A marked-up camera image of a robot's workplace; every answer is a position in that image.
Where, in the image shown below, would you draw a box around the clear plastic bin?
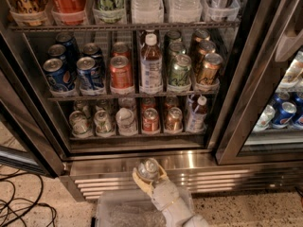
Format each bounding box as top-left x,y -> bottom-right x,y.
96,186 -> 195,227

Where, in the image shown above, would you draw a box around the open fridge door left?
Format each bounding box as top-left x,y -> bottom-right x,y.
0,45 -> 65,178

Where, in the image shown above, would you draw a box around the yellow LaCroix can top shelf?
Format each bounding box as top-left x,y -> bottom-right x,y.
8,0 -> 53,26

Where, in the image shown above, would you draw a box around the rear left Pepsi can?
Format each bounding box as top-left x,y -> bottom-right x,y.
47,44 -> 77,79

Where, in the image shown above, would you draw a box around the red soda can bottom shelf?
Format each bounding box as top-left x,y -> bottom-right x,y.
142,108 -> 159,132

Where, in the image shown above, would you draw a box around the Coca-Cola can top shelf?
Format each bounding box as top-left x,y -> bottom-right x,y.
51,0 -> 86,26

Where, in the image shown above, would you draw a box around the tea bottle white cap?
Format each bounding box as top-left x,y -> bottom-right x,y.
140,33 -> 162,94

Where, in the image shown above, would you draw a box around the Pepsi can behind glass door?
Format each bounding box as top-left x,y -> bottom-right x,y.
272,102 -> 296,129

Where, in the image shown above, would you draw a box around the glass fridge door right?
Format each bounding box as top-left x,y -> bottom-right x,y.
216,0 -> 303,165

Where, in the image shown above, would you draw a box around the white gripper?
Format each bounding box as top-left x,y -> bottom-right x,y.
132,166 -> 180,211

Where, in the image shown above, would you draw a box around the rear orange soda can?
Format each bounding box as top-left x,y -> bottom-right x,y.
112,42 -> 131,59

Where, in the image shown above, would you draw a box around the green LaCroix can front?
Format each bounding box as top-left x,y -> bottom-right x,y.
168,54 -> 191,92

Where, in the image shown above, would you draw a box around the gold can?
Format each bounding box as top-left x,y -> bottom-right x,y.
196,53 -> 223,86
193,40 -> 216,73

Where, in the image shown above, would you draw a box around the copper can bottom shelf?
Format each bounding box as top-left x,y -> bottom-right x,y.
165,107 -> 183,131

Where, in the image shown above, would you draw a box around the gold can front right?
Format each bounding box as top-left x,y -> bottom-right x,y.
196,53 -> 223,86

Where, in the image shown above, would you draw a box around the stainless steel fridge body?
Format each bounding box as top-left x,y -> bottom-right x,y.
0,0 -> 303,201

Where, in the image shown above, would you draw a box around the black cables on floor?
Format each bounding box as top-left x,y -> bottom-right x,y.
0,165 -> 58,227

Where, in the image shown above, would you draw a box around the front left Pepsi can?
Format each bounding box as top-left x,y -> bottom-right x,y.
43,58 -> 75,96

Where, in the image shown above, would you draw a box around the white can behind glass door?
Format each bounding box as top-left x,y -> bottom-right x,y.
253,105 -> 276,131

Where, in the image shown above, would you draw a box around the middle green can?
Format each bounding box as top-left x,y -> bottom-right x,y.
168,42 -> 187,64

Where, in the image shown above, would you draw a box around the green LaCroix can top shelf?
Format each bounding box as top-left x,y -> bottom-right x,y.
94,0 -> 125,24

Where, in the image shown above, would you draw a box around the middle gold can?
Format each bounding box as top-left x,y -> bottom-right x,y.
193,40 -> 216,73

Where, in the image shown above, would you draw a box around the silver can top shelf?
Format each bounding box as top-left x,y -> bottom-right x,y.
206,0 -> 240,22

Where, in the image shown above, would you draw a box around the orange soda can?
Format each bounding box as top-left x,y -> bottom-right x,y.
110,56 -> 134,95
112,42 -> 131,59

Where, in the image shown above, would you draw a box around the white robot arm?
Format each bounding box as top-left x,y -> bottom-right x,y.
133,166 -> 209,227

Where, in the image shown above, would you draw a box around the orange soda can front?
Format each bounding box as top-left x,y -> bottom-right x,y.
110,56 -> 134,95

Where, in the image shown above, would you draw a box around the tea bottle bottom shelf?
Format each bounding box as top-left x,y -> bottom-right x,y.
186,95 -> 207,132

